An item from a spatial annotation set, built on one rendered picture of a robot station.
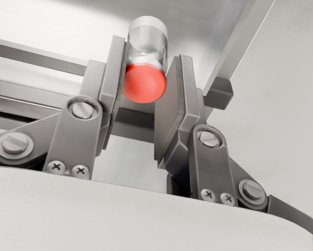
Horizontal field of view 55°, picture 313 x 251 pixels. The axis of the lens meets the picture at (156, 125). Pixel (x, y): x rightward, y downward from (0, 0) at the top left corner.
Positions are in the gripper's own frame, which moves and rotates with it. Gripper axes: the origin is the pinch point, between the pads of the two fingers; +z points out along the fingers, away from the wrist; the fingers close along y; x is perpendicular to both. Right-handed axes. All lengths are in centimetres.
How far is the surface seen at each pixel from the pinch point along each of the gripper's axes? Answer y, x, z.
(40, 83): -6.6, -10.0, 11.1
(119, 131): 0.8, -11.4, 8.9
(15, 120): -7.9, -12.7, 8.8
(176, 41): 2.9, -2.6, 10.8
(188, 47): 3.9, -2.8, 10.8
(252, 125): 75, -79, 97
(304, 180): 128, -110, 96
